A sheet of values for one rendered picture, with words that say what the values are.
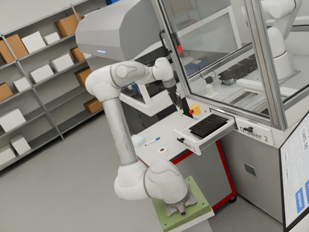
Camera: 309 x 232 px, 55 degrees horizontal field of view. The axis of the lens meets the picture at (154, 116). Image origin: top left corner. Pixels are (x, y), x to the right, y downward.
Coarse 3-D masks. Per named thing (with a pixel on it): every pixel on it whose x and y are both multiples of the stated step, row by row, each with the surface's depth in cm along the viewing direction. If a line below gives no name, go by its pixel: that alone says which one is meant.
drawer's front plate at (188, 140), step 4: (176, 132) 209; (180, 132) 206; (176, 136) 213; (180, 136) 206; (184, 136) 199; (188, 136) 198; (184, 140) 203; (188, 140) 196; (192, 140) 191; (184, 144) 206; (188, 144) 200; (192, 144) 193; (196, 144) 189; (188, 148) 204; (192, 148) 197; (196, 148) 190; (196, 152) 194; (200, 152) 192
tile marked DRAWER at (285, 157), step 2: (286, 150) 137; (286, 152) 136; (288, 152) 134; (284, 154) 138; (286, 154) 135; (288, 154) 133; (282, 156) 139; (284, 156) 137; (286, 156) 134; (288, 156) 132; (284, 158) 136; (286, 158) 133; (288, 158) 131; (284, 160) 135; (286, 160) 132; (288, 160) 130; (284, 162) 134; (286, 162) 131; (284, 164) 133; (286, 164) 130; (284, 166) 132
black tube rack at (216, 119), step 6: (204, 120) 214; (210, 120) 211; (216, 120) 208; (222, 120) 205; (192, 126) 213; (198, 126) 210; (204, 126) 207; (210, 126) 205; (216, 126) 202; (222, 126) 204; (192, 132) 213; (204, 132) 200; (210, 132) 203
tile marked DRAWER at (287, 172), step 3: (288, 165) 128; (288, 168) 127; (285, 171) 129; (288, 171) 125; (285, 174) 127; (288, 174) 124; (285, 177) 126; (288, 177) 123; (285, 180) 125; (288, 180) 122; (285, 183) 123
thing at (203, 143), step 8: (216, 112) 220; (200, 120) 219; (232, 120) 201; (224, 128) 199; (232, 128) 202; (192, 136) 214; (208, 136) 195; (216, 136) 197; (200, 144) 193; (208, 144) 196
